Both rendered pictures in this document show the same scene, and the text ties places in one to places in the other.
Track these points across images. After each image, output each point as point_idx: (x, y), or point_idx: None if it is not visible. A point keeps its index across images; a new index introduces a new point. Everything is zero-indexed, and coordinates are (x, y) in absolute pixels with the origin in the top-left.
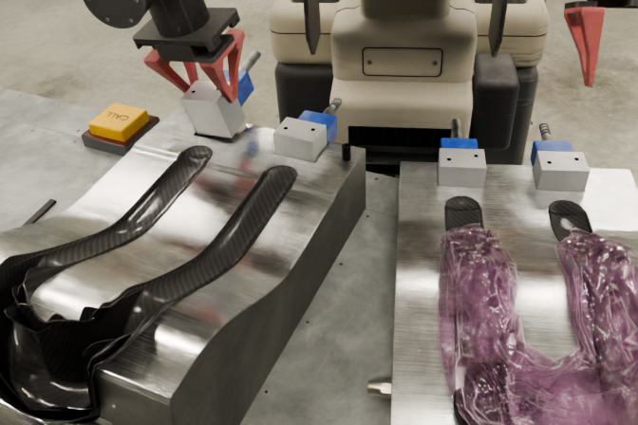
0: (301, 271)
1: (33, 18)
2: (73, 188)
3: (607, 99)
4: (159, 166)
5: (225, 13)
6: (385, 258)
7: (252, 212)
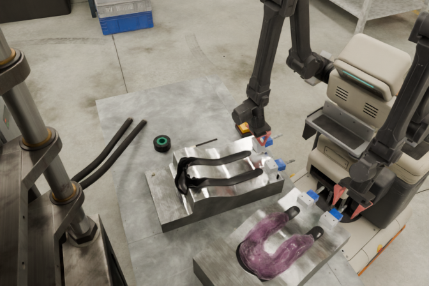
0: (244, 196)
1: (288, 31)
2: (223, 138)
3: None
4: (237, 150)
5: (267, 127)
6: None
7: (245, 176)
